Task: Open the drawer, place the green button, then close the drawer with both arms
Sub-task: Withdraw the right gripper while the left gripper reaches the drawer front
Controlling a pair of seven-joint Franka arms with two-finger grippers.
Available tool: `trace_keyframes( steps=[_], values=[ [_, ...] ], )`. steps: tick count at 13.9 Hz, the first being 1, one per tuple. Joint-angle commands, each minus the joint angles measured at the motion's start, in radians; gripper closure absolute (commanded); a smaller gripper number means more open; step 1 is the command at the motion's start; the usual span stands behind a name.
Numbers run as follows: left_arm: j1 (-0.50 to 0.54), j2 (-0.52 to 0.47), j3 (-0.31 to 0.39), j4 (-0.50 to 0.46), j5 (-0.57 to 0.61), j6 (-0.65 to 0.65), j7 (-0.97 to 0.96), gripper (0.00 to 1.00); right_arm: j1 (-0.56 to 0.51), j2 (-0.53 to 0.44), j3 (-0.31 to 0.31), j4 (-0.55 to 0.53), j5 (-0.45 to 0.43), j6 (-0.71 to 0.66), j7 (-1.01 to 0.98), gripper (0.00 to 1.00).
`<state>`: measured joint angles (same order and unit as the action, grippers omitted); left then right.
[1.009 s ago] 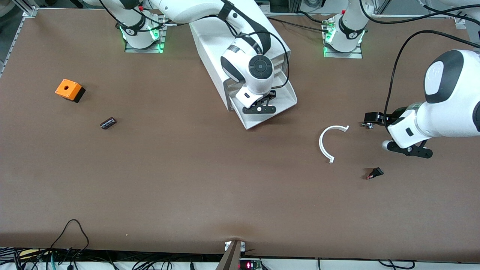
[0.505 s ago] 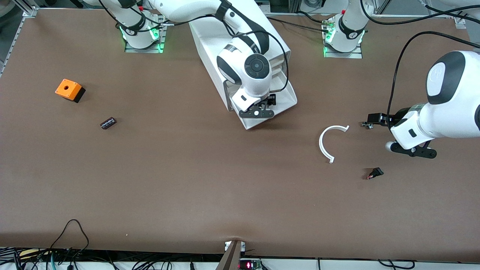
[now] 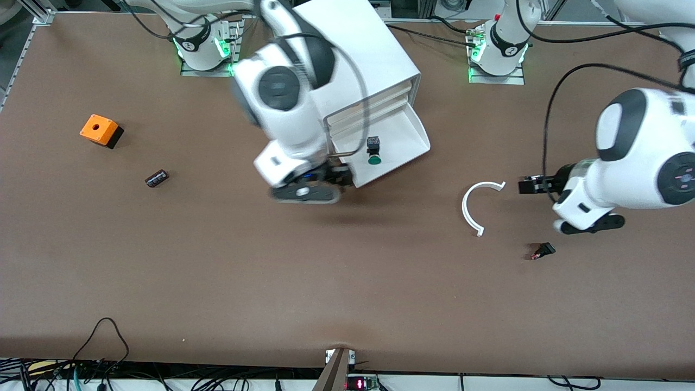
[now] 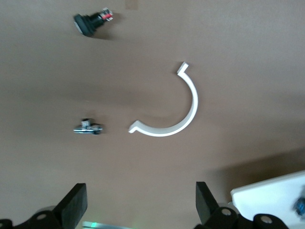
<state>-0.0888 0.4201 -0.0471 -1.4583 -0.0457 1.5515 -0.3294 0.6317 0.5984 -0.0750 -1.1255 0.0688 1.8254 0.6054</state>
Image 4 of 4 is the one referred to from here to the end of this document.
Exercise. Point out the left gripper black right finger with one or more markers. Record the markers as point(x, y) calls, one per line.
point(207, 210)

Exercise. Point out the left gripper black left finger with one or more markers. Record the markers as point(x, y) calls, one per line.
point(71, 205)

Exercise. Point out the white plastic drawer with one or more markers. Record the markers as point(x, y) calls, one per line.
point(267, 198)

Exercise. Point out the small metal fitting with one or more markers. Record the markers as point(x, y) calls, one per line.
point(87, 128)

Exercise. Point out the white curved plastic arc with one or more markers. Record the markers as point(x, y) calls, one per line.
point(193, 105)

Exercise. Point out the black red-tipped switch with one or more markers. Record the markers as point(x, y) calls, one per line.
point(88, 22)

